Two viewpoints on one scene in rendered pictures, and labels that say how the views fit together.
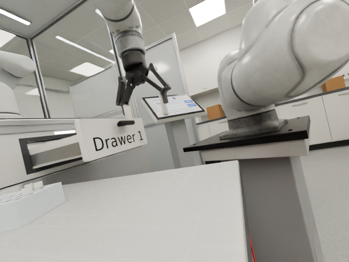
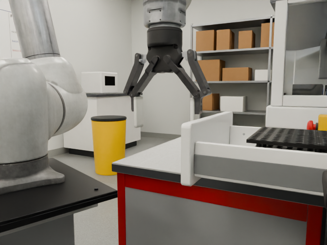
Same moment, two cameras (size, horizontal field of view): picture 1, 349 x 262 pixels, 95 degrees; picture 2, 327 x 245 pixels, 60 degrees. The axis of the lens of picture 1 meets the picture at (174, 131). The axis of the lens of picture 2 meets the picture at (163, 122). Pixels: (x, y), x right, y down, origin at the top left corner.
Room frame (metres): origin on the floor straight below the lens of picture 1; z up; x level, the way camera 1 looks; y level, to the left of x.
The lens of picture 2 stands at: (1.14, 0.14, 0.99)
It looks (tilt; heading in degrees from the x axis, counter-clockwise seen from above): 7 degrees down; 186
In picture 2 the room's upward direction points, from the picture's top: straight up
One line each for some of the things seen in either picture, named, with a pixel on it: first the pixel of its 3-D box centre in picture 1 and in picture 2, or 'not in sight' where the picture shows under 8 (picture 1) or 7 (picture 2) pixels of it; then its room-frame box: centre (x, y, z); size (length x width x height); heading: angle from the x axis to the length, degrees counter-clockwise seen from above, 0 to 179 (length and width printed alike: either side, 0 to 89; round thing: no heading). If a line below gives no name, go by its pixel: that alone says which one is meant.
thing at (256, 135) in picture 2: not in sight; (260, 133); (0.57, 0.27, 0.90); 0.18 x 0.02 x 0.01; 159
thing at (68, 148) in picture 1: (77, 148); (322, 156); (0.61, 0.38, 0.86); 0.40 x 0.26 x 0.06; 69
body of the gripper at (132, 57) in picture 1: (136, 70); (164, 50); (0.53, 0.08, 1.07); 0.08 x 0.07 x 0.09; 69
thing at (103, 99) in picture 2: not in sight; (104, 111); (-3.21, -1.29, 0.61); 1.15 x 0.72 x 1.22; 158
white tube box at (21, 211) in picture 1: (10, 208); not in sight; (0.27, 0.30, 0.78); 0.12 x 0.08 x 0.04; 85
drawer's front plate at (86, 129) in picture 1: (119, 134); (211, 141); (0.53, 0.18, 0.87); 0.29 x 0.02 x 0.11; 159
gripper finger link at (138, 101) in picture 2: (163, 104); (138, 112); (0.50, 0.01, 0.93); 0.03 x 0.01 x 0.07; 159
